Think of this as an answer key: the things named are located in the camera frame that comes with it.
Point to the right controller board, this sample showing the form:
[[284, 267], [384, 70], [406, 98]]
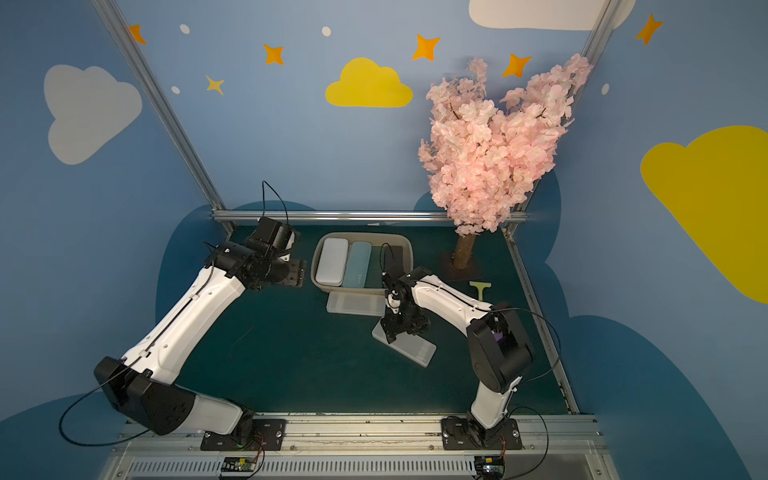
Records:
[[489, 467]]

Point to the light blue pencil case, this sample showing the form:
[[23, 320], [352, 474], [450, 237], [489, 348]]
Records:
[[357, 265]]

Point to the clear pencil case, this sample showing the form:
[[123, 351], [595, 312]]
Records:
[[356, 304], [412, 347]]

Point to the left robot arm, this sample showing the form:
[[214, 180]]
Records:
[[141, 384]]

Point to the left controller board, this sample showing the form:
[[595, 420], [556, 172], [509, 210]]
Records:
[[238, 465]]

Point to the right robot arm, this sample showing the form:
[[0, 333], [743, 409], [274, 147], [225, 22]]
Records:
[[500, 349]]

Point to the white pencil case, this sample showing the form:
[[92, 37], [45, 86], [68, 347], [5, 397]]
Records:
[[332, 262]]

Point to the black pencil case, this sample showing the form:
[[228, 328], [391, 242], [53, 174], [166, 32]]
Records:
[[394, 260]]

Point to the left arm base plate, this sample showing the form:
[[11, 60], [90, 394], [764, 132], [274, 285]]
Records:
[[270, 433]]

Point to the dark green pencil case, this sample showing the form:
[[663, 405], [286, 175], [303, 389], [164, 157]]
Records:
[[375, 269]]

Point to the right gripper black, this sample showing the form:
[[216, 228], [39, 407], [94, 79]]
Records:
[[395, 318]]

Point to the aluminium front rail frame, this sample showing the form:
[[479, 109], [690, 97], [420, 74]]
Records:
[[371, 446]]

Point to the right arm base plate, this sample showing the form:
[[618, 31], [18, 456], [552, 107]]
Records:
[[462, 433]]

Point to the pink cherry blossom tree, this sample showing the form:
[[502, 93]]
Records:
[[484, 157]]

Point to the beige storage box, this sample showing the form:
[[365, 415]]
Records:
[[375, 239]]

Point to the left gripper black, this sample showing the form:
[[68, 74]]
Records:
[[297, 272]]

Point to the green toy scraper wooden handle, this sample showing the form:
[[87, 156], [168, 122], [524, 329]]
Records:
[[480, 288]]

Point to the controller board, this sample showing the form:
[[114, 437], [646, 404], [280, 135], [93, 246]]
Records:
[[238, 465], [489, 467]]

